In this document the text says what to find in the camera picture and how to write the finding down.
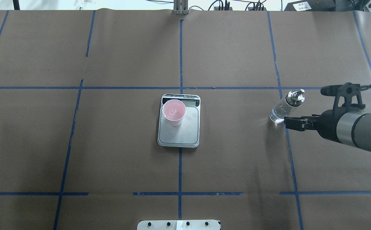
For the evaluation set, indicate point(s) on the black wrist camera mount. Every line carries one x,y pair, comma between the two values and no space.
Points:
347,96

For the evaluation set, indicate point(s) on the pink plastic cup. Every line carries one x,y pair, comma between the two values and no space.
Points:
174,111

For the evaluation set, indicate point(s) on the aluminium frame post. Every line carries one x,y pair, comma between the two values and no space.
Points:
180,7

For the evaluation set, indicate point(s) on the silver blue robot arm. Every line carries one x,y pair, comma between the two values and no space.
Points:
351,128

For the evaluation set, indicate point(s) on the black box with label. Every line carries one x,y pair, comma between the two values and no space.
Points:
311,5

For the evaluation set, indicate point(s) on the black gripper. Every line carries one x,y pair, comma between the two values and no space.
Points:
328,124

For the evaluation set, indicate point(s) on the silver kitchen scale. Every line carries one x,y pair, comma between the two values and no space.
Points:
187,133

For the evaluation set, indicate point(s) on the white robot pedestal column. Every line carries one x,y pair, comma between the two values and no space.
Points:
193,224

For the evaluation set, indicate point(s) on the clear glass sauce bottle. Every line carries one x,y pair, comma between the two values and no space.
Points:
288,103

